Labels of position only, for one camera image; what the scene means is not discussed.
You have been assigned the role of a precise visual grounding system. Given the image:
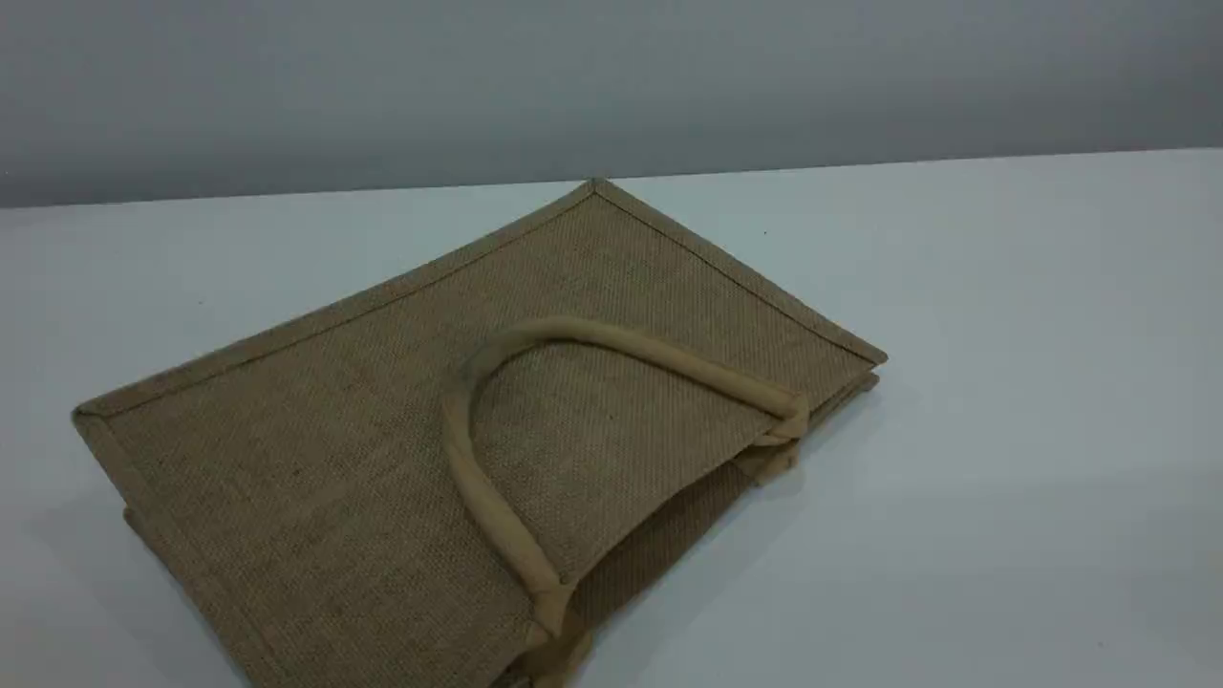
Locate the brown jute tote bag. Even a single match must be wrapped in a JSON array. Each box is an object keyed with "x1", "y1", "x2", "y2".
[{"x1": 72, "y1": 177, "x2": 890, "y2": 688}]

